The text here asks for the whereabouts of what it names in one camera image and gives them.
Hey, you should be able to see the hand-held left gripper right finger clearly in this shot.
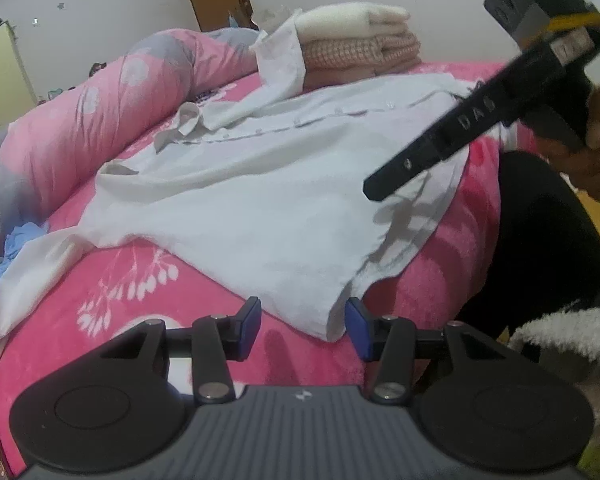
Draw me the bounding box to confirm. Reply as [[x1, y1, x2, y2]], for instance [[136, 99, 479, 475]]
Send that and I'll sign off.
[[344, 297, 506, 407]]

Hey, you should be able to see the person's white fleece jacket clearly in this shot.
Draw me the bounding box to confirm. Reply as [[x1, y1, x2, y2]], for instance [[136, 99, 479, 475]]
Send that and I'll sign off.
[[507, 305, 600, 376]]

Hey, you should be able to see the pink grey floral duvet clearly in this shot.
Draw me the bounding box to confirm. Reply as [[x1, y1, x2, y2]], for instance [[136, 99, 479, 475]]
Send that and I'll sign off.
[[0, 27, 261, 251]]

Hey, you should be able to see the pink floral bed blanket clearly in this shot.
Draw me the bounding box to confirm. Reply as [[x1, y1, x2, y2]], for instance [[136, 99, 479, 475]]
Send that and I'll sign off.
[[0, 60, 531, 480]]

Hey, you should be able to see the pale yellow wardrobe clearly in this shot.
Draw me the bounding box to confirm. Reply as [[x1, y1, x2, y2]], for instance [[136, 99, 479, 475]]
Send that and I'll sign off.
[[0, 20, 38, 133]]

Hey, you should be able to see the person's black pants leg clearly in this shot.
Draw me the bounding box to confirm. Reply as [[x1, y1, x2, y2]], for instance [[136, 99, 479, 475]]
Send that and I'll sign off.
[[455, 150, 600, 346]]

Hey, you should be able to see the pink checked folded cloth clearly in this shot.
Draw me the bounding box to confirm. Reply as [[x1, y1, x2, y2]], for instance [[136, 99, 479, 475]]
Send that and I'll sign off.
[[300, 32, 422, 68]]

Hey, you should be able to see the blue crumpled cloth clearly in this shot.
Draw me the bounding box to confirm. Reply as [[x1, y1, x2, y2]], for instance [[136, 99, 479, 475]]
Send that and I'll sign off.
[[0, 220, 48, 301]]

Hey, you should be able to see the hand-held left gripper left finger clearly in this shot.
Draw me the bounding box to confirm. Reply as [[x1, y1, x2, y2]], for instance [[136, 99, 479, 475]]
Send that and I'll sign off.
[[97, 296, 262, 407]]

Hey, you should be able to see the beige folded cloth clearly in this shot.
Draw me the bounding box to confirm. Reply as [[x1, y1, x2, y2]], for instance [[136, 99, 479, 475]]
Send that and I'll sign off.
[[302, 55, 423, 93]]

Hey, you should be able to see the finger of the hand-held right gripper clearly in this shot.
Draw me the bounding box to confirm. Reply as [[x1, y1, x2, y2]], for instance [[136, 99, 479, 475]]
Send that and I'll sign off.
[[363, 132, 453, 204]]

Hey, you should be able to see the white shirt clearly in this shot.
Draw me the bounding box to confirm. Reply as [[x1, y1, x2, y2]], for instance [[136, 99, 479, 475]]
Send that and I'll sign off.
[[0, 7, 487, 361]]

